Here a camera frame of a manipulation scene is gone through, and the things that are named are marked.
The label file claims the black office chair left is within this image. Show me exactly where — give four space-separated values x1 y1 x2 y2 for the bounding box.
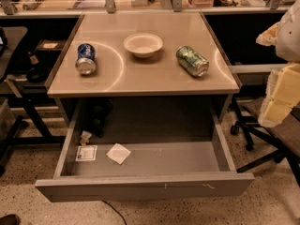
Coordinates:
0 26 27 175

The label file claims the black floor cable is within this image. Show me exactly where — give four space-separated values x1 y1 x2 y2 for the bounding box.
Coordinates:
102 200 128 225

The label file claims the green soda can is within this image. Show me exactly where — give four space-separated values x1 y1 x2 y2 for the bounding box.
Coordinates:
176 46 209 77

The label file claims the white label card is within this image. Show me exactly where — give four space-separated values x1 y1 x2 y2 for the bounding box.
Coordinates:
75 145 97 161

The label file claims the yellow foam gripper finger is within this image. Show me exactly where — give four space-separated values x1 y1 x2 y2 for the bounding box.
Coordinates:
258 63 300 128

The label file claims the white square paper napkin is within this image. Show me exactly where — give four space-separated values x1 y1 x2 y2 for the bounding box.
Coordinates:
106 143 130 165

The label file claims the grey cabinet desk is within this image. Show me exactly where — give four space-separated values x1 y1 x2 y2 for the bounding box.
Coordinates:
44 11 243 127

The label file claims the black office chair right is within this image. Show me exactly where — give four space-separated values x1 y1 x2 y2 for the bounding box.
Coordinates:
230 97 300 187

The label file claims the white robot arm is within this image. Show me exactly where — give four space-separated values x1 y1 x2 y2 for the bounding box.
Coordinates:
256 0 300 128

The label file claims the white bowl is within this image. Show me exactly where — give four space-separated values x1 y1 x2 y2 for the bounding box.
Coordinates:
124 33 163 58

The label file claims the crumpled paper scrap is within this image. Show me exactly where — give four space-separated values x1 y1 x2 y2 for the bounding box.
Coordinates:
80 130 92 145

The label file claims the black office chair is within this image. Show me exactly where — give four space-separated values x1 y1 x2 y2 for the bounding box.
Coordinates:
0 26 27 175
230 97 300 187

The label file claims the open grey drawer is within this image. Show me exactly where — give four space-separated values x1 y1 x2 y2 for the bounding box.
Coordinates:
36 100 254 203

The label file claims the blue soda can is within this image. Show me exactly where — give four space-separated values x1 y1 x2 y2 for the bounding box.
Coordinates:
75 43 97 75

